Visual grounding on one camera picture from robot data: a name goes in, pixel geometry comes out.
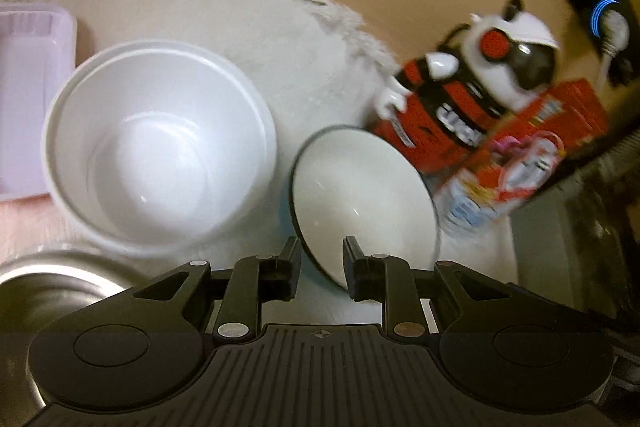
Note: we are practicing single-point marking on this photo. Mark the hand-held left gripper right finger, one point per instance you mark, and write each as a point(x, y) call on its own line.
point(352, 269)

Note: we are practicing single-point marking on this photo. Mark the red printed snack box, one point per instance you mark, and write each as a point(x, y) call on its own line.
point(520, 167)

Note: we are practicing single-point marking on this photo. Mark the red and white toy robot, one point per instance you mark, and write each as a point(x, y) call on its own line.
point(450, 107)

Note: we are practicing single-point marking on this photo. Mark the large white bowl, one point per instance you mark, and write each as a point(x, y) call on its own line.
point(150, 157)

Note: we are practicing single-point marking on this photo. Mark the white rectangular plastic tray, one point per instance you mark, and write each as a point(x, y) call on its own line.
point(30, 82)

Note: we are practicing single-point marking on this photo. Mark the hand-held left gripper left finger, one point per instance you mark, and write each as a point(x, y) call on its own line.
point(290, 269)

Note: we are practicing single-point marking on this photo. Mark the white fringed cloth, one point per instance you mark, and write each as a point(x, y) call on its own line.
point(280, 57)

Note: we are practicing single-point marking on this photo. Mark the stainless steel bowl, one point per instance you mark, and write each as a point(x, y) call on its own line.
point(45, 302)

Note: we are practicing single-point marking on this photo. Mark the white plug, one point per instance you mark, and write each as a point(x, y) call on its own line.
point(614, 32)

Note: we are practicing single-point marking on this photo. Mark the white bowl with dark rim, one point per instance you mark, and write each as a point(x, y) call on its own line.
point(360, 187)

